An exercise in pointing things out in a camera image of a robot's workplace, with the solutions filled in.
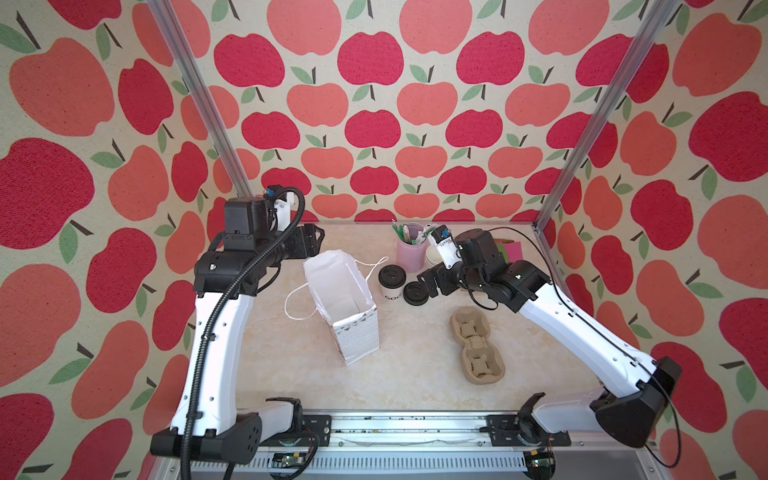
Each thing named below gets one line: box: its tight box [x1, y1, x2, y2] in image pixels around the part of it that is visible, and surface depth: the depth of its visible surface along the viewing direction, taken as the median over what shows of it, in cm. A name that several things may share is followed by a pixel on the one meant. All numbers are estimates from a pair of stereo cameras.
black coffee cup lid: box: [378, 264, 407, 289], surface depth 94 cm
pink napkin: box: [505, 241, 524, 263], surface depth 109 cm
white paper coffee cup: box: [378, 264, 407, 302], surface depth 94 cm
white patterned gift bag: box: [303, 249, 379, 366], surface depth 80 cm
